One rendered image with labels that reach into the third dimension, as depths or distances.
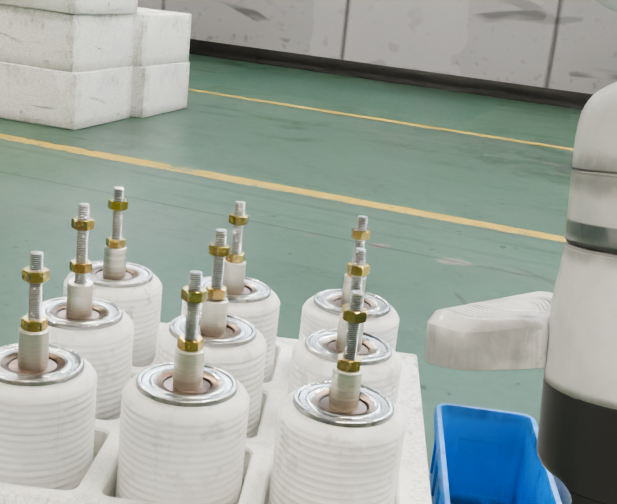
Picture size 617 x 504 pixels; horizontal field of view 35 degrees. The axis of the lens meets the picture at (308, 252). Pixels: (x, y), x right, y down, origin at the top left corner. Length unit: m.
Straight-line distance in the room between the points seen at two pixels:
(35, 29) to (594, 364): 3.01
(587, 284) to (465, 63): 5.40
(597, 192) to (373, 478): 0.42
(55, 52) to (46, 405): 2.56
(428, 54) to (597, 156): 5.44
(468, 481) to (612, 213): 0.82
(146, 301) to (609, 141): 0.67
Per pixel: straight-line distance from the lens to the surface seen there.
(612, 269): 0.34
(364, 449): 0.71
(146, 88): 3.58
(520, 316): 0.38
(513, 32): 5.69
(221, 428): 0.72
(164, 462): 0.73
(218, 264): 0.83
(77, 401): 0.75
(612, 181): 0.34
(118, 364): 0.86
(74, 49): 3.22
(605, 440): 0.35
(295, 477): 0.73
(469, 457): 1.13
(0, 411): 0.75
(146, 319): 0.97
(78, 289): 0.86
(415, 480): 0.81
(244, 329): 0.86
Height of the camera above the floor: 0.56
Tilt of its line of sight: 16 degrees down
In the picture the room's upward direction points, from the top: 6 degrees clockwise
